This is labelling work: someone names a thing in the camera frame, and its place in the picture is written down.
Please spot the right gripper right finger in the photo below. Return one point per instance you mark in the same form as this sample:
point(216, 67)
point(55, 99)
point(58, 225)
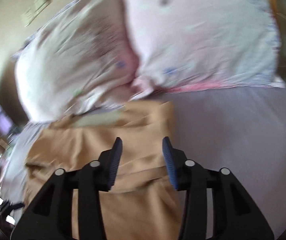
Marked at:
point(236, 215)

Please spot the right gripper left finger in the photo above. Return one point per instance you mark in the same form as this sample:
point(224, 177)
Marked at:
point(49, 215)

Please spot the tan garment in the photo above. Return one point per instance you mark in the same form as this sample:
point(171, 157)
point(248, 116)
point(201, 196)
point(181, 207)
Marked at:
point(142, 204)

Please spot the lavender bed sheet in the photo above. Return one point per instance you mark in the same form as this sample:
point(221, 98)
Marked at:
point(243, 129)

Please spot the tree print pillow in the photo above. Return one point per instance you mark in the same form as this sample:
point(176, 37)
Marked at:
point(78, 61)

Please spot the pink floral pillow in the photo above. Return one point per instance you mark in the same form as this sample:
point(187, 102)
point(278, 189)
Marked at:
point(187, 45)

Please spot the white wall switch plate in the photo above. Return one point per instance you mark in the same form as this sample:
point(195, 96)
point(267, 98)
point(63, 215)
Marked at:
point(33, 11)

